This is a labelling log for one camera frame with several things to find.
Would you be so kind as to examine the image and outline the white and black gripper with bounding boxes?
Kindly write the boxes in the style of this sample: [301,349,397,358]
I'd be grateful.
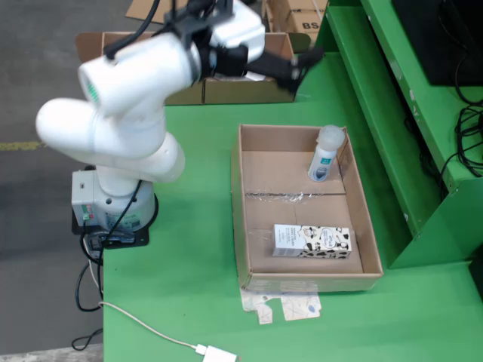
[195,0,325,94]

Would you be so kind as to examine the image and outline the paper scraps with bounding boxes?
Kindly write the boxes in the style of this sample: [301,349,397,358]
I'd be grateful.
[240,288,322,325]

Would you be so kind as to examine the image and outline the white power adapter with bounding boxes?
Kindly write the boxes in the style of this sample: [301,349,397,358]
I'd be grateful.
[203,346,238,362]

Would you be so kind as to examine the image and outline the white usb cable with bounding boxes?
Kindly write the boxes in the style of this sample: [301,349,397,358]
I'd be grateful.
[88,259,208,355]

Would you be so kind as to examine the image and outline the black power cable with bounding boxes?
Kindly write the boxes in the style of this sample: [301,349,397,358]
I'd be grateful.
[71,244,105,351]

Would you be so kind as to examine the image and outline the plain cardboard box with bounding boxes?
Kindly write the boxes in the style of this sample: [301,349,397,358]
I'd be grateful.
[288,0,329,12]
[263,0,291,33]

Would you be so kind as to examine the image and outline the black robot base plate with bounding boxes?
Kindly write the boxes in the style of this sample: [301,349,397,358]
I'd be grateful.
[71,209,150,253]

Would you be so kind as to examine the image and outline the two-compartment cardboard box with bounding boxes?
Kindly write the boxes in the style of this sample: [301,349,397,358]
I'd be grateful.
[75,32,312,106]

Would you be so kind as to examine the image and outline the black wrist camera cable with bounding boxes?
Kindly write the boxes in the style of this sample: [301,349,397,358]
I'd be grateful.
[103,0,178,60]

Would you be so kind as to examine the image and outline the shallow cardboard tray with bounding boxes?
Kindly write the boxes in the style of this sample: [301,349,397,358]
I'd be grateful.
[230,126,384,293]

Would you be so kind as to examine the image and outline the black cable bundle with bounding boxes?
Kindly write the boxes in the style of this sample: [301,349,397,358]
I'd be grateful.
[439,56,483,201]

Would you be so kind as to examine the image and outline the cow print carton box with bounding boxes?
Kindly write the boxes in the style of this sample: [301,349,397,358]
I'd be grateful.
[272,224,352,259]

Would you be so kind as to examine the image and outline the white bottle with blue label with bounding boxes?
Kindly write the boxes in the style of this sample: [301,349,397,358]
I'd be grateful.
[307,124,345,183]

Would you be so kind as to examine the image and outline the grey robot base box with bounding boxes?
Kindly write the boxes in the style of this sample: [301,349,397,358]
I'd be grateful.
[71,170,101,228]

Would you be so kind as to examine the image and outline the flat cardboard sheet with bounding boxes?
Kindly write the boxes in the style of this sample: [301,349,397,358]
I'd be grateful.
[125,0,182,27]

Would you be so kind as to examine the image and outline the cardboard box with black print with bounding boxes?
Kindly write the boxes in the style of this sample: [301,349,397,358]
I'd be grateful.
[285,8,322,43]

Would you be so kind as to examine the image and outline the black monitor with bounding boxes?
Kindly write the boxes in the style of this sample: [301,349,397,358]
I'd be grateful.
[390,0,483,87]

